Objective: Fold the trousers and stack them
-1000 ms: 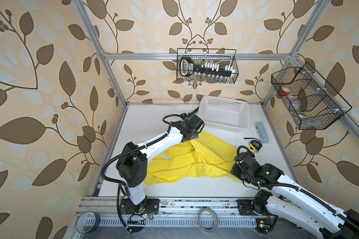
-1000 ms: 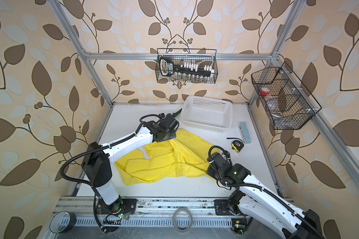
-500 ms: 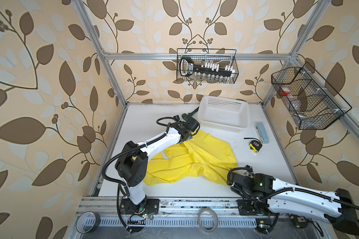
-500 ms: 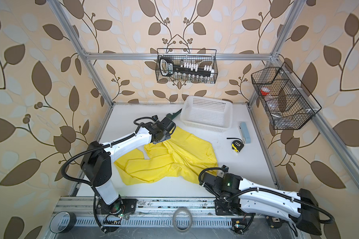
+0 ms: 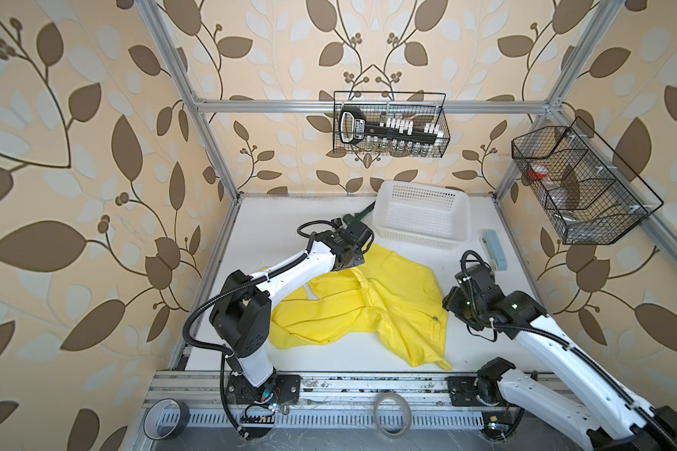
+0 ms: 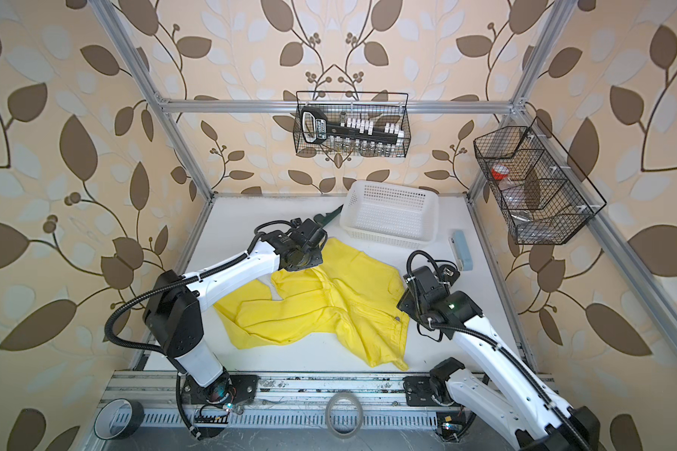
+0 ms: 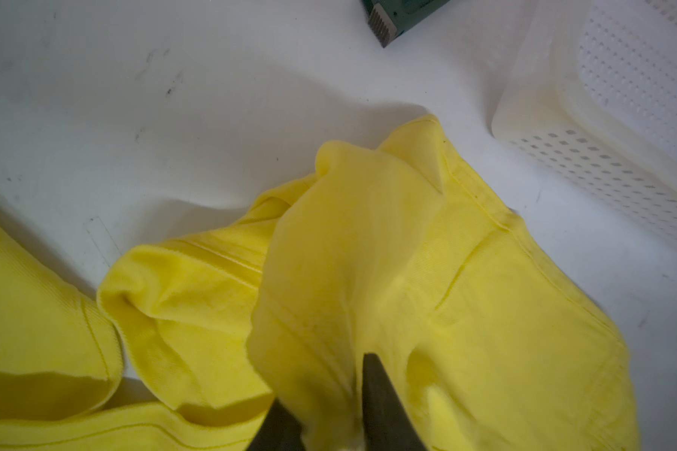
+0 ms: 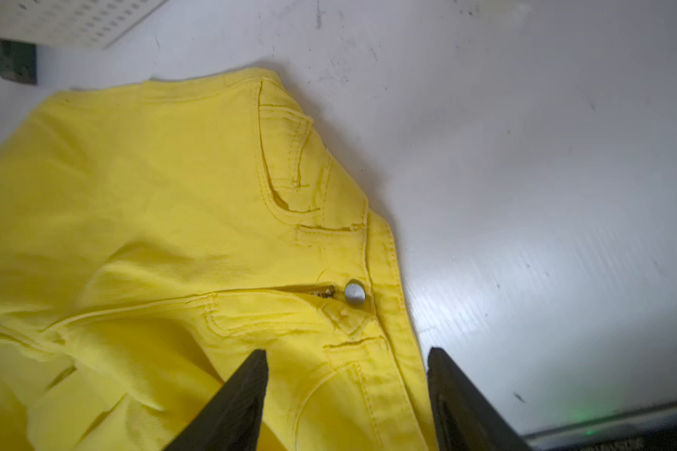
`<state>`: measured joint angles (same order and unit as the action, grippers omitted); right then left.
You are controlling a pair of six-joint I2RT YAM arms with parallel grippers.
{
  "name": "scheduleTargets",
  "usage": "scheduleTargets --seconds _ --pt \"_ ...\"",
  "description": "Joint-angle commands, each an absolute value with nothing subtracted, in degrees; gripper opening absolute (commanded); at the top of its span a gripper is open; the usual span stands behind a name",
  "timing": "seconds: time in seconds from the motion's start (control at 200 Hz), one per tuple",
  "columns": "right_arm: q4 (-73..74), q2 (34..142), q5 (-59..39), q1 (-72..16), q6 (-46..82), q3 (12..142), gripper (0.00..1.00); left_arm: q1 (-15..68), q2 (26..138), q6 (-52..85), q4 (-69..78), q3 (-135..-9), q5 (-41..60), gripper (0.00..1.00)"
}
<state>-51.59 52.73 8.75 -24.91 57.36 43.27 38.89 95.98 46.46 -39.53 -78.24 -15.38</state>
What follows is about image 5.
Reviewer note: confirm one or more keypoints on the black wire basket back wall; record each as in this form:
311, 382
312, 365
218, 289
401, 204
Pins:
395, 149

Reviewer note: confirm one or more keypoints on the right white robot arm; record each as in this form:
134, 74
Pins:
603, 414

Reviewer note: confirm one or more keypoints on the aluminium frame post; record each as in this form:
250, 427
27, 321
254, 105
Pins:
546, 132

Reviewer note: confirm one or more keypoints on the dark green pipe wrench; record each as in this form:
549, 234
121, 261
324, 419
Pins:
358, 216

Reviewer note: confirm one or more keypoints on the yellow trousers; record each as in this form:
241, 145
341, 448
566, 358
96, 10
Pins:
393, 298

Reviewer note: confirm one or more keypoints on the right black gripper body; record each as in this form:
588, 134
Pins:
466, 312

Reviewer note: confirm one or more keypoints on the clear tape roll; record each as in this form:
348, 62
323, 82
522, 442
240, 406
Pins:
392, 415

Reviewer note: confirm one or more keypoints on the white plastic laundry basket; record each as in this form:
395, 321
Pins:
422, 214

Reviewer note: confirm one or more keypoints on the black wire basket wall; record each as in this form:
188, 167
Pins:
395, 149
594, 193

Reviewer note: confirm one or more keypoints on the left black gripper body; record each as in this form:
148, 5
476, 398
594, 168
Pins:
358, 256

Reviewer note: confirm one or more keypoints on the black tape roll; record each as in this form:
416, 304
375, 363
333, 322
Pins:
166, 419

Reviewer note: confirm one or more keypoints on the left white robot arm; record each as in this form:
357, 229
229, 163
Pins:
236, 322

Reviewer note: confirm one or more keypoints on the red item in basket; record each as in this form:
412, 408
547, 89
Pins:
536, 173

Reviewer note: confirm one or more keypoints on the black wire basket right wall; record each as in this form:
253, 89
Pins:
594, 193

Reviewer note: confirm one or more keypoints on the black tool in basket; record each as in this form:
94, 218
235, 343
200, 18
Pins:
361, 123

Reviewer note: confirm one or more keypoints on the light blue stapler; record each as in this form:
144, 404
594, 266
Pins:
493, 250

